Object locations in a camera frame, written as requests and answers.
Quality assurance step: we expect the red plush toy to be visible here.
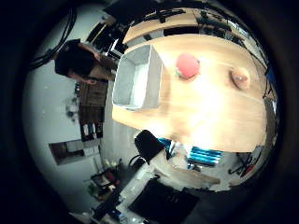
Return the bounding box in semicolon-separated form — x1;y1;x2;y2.
175;52;201;80

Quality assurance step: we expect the grey open container box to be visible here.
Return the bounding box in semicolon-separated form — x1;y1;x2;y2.
111;44;164;111

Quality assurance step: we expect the black office chair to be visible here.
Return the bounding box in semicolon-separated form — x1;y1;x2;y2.
128;129;165;167

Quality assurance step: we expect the cluttered equipment cart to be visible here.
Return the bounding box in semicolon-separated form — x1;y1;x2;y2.
88;158;123;200

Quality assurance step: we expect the blue ribbed crate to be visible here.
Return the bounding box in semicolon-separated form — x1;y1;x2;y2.
186;146;222;166

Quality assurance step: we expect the black and red floor stand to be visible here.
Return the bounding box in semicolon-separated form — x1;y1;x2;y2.
228;152;263;178

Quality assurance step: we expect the dark wooden shelf unit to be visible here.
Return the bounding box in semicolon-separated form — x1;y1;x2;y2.
78;81;108;141

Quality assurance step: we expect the tan brown plush toy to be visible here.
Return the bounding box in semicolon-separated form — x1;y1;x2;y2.
229;66;251;91

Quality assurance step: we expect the person in black shirt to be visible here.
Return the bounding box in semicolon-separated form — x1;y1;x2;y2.
54;38;120;86

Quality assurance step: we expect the wooden desk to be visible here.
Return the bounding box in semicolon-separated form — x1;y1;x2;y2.
121;8;200;45

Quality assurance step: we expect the white wall cabinet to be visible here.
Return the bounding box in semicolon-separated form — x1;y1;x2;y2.
49;138;102;166

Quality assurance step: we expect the black cable bundle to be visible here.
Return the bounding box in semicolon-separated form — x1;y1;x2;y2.
29;7;78;71

